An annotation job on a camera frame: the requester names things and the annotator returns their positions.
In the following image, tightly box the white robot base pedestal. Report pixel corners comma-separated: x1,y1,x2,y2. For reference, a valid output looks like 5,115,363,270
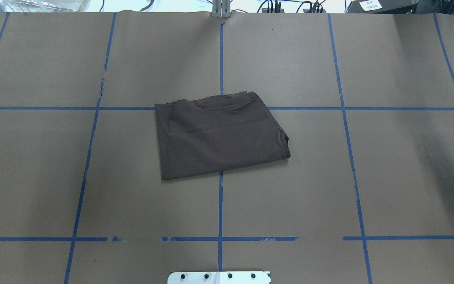
167,271,272,284

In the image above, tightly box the aluminium frame post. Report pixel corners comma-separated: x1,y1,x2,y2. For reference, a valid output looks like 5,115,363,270
209,0,232,18

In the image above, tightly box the dark brown t-shirt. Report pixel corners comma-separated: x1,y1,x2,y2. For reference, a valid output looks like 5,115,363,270
155,91,291,180

